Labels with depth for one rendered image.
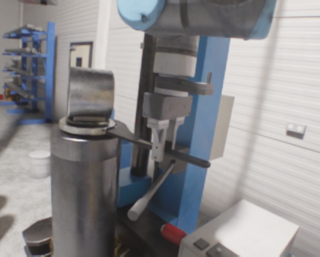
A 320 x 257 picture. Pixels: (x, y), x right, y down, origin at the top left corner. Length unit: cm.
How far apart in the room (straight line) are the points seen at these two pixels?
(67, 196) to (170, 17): 54
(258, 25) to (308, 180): 218
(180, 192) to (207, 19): 77
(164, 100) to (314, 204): 217
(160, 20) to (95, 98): 32
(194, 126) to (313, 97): 160
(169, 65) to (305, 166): 206
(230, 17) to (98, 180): 52
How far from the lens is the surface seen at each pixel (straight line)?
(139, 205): 56
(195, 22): 35
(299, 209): 254
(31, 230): 108
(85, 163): 64
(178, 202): 101
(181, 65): 47
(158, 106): 45
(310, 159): 238
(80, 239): 77
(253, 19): 33
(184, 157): 51
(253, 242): 82
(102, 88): 63
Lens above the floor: 166
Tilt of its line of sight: 14 degrees down
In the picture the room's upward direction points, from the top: 7 degrees clockwise
